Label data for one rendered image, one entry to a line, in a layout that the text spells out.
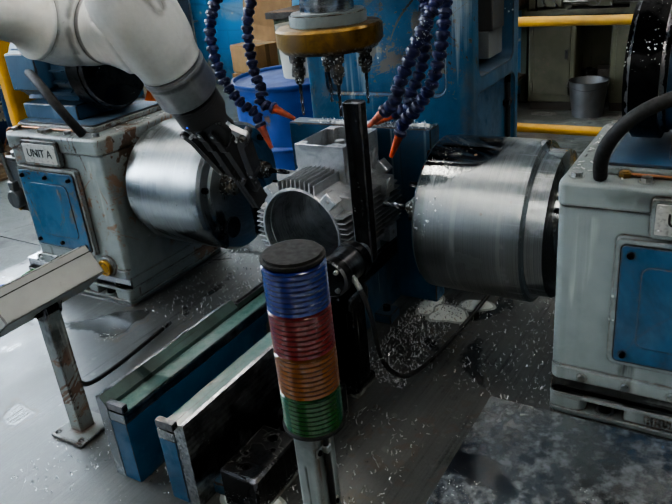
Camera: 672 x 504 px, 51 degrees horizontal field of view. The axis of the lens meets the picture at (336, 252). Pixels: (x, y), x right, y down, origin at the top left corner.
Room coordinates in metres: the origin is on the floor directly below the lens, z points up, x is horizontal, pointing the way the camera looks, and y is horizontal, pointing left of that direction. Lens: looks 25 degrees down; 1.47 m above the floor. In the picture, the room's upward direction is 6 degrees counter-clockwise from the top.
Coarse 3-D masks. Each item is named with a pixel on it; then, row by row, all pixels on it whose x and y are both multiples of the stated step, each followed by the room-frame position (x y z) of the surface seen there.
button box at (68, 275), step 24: (48, 264) 0.91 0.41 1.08; (72, 264) 0.93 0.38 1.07; (96, 264) 0.95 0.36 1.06; (0, 288) 0.85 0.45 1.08; (24, 288) 0.86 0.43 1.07; (48, 288) 0.88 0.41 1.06; (72, 288) 0.90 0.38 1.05; (0, 312) 0.82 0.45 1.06; (24, 312) 0.84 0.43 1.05; (0, 336) 0.84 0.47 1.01
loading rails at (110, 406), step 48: (384, 288) 1.18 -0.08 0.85; (192, 336) 0.94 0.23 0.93; (240, 336) 0.98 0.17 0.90; (144, 384) 0.83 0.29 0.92; (192, 384) 0.87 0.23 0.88; (240, 384) 0.80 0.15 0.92; (144, 432) 0.79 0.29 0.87; (192, 432) 0.72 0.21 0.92; (240, 432) 0.79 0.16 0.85; (192, 480) 0.71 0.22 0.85
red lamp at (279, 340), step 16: (272, 320) 0.55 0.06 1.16; (288, 320) 0.54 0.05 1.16; (304, 320) 0.54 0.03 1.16; (320, 320) 0.55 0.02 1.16; (272, 336) 0.56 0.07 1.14; (288, 336) 0.54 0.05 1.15; (304, 336) 0.54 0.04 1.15; (320, 336) 0.55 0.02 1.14; (288, 352) 0.54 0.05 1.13; (304, 352) 0.54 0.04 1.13; (320, 352) 0.54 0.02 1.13
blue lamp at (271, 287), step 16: (272, 272) 0.55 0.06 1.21; (304, 272) 0.54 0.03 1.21; (320, 272) 0.55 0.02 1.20; (272, 288) 0.55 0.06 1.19; (288, 288) 0.54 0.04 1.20; (304, 288) 0.54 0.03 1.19; (320, 288) 0.55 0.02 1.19; (272, 304) 0.55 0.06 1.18; (288, 304) 0.54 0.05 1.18; (304, 304) 0.54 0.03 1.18; (320, 304) 0.55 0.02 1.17
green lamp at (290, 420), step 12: (336, 396) 0.55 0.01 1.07; (288, 408) 0.55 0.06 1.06; (300, 408) 0.54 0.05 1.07; (312, 408) 0.54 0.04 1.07; (324, 408) 0.54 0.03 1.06; (336, 408) 0.55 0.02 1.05; (288, 420) 0.55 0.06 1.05; (300, 420) 0.54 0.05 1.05; (312, 420) 0.54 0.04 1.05; (324, 420) 0.54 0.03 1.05; (336, 420) 0.55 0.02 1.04; (300, 432) 0.54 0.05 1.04; (312, 432) 0.54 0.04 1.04; (324, 432) 0.54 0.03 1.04
